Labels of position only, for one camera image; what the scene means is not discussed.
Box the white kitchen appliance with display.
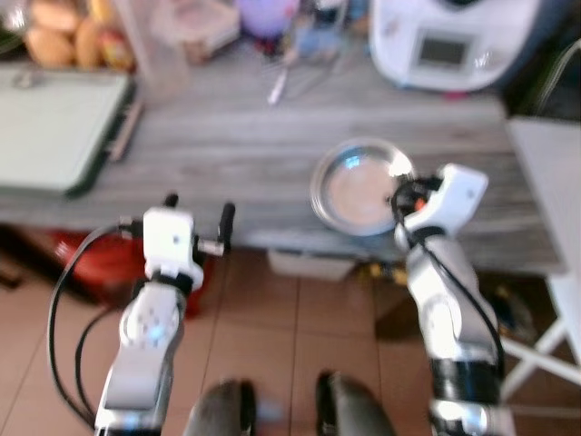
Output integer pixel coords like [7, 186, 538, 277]
[370, 0, 546, 94]

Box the round steel plate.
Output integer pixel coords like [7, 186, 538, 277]
[310, 138, 417, 237]

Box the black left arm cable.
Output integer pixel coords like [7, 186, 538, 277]
[47, 223, 137, 428]

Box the red plastic stool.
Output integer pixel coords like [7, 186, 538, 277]
[50, 229, 214, 319]

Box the yellow blue object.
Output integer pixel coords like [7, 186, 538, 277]
[490, 282, 541, 346]

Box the brown wooden stick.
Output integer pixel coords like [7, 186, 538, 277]
[109, 95, 146, 163]

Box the grey robot leg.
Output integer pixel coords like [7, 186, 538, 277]
[186, 380, 258, 436]
[316, 371, 396, 436]

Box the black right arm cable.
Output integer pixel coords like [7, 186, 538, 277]
[392, 186, 506, 378]

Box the grey robot left leg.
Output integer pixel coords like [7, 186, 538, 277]
[186, 380, 258, 436]

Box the white box under table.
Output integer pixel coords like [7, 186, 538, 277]
[268, 250, 355, 281]

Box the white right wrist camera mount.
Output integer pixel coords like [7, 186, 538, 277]
[395, 163, 489, 251]

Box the purple round object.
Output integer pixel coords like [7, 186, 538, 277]
[236, 0, 300, 39]

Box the grey table with white legs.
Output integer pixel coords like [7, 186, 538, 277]
[497, 116, 581, 401]

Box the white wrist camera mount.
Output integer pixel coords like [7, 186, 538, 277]
[143, 207, 205, 290]
[395, 163, 489, 251]

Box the pale green cutting board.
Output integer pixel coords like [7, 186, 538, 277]
[0, 68, 137, 196]

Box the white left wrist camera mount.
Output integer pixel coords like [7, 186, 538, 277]
[143, 207, 205, 290]

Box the blue utensil holder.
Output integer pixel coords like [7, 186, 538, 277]
[295, 23, 346, 64]

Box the clear plastic jug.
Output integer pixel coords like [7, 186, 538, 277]
[113, 0, 192, 99]

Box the clear plastic food box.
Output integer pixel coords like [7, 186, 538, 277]
[172, 0, 241, 60]

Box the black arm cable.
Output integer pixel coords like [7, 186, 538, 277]
[392, 186, 506, 378]
[47, 223, 137, 428]

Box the grey robot right leg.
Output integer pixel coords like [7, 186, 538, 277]
[316, 371, 396, 436]

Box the white handled knife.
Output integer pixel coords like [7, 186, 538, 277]
[268, 64, 291, 105]

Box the black kitchen appliance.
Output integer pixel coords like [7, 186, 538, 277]
[504, 0, 581, 119]

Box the yellow red snack packet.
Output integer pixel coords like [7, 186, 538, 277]
[100, 27, 137, 72]

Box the golden bread roll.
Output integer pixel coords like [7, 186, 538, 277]
[30, 0, 83, 33]
[74, 18, 103, 72]
[25, 27, 75, 69]

